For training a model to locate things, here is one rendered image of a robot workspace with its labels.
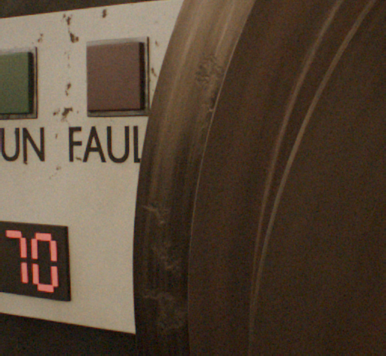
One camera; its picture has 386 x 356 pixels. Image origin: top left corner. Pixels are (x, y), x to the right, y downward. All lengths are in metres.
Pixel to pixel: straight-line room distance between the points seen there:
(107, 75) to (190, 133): 0.19
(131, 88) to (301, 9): 0.22
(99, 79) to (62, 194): 0.07
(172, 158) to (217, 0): 0.06
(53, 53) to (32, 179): 0.07
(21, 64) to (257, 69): 0.28
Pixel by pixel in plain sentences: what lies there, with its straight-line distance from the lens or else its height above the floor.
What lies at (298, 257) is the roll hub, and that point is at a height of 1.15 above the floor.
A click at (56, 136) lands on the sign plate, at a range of 0.53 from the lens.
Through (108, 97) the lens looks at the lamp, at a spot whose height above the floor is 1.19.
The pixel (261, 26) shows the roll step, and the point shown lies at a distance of 0.28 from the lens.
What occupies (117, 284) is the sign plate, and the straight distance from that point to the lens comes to 0.51.
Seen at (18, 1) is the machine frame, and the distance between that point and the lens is 0.58.
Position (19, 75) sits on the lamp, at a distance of 0.54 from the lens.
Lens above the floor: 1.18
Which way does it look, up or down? 3 degrees down
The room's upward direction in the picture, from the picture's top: 1 degrees counter-clockwise
